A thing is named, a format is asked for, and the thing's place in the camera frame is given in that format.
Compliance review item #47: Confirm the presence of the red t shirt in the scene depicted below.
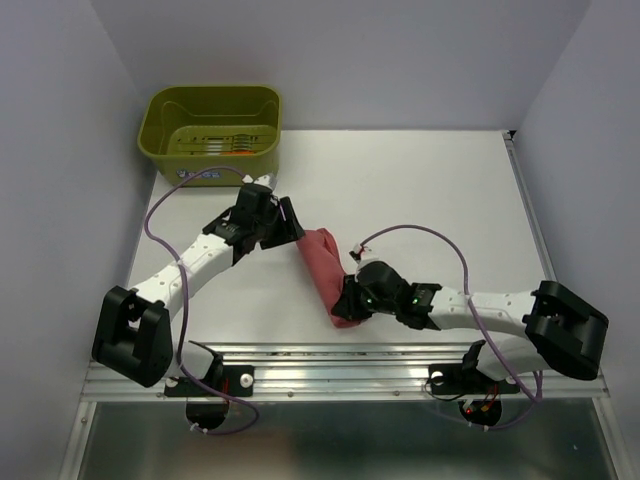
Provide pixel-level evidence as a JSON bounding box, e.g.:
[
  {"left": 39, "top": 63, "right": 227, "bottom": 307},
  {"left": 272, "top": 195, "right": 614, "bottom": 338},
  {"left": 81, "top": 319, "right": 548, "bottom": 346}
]
[{"left": 296, "top": 228, "right": 362, "bottom": 329}]

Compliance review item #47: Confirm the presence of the olive green plastic bin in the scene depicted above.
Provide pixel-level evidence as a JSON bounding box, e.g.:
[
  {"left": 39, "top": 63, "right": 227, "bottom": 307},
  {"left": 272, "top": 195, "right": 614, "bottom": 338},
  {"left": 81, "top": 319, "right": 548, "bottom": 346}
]
[{"left": 137, "top": 85, "right": 282, "bottom": 187}]

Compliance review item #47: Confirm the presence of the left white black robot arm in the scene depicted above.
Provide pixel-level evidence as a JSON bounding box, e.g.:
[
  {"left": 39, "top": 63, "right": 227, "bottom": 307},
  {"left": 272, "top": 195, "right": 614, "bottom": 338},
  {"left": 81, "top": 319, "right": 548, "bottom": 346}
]
[{"left": 92, "top": 183, "right": 305, "bottom": 387}]

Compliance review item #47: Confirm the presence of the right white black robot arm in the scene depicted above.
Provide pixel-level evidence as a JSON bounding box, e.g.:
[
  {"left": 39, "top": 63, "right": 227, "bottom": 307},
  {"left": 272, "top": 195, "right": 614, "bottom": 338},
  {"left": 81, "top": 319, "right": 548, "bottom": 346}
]
[{"left": 330, "top": 260, "right": 609, "bottom": 390}]

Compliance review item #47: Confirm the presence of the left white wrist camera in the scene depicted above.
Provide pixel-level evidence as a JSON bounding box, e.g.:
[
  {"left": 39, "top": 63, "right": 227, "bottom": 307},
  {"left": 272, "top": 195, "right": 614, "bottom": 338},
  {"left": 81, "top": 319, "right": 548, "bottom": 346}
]
[{"left": 243, "top": 173, "right": 277, "bottom": 190}]

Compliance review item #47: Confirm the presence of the aluminium front rail frame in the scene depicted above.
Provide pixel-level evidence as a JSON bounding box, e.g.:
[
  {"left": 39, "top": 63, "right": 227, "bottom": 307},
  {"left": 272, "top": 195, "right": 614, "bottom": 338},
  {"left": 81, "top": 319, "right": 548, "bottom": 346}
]
[{"left": 61, "top": 131, "right": 619, "bottom": 479}]

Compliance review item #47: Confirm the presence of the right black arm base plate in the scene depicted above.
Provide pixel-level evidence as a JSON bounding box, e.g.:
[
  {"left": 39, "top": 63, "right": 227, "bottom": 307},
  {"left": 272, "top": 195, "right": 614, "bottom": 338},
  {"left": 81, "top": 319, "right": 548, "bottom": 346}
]
[{"left": 427, "top": 363, "right": 520, "bottom": 396}]

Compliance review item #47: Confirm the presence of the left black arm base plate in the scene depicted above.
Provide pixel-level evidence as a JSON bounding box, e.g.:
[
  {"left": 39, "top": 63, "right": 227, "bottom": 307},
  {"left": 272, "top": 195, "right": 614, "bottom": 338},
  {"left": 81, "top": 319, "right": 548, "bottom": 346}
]
[{"left": 163, "top": 364, "right": 255, "bottom": 398}]

